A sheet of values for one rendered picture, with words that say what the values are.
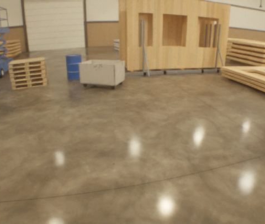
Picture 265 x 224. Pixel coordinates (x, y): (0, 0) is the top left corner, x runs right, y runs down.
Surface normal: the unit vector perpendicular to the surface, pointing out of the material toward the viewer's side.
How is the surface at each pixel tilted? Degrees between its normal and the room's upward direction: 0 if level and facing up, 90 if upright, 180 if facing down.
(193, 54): 90
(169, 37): 90
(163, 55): 90
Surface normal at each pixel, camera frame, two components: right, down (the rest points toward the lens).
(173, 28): 0.26, 0.37
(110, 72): -0.32, 0.37
